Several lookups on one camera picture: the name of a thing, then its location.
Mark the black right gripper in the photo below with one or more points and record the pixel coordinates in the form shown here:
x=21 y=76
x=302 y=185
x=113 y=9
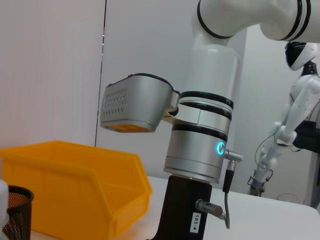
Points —
x=180 y=215

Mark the black mesh pen cup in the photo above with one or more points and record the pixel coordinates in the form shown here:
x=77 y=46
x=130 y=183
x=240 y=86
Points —
x=20 y=215

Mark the yellow plastic storage bin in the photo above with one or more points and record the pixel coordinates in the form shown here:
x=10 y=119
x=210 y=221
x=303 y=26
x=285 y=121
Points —
x=75 y=180

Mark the white humanoid robot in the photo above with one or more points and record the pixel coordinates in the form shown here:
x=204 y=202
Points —
x=300 y=95

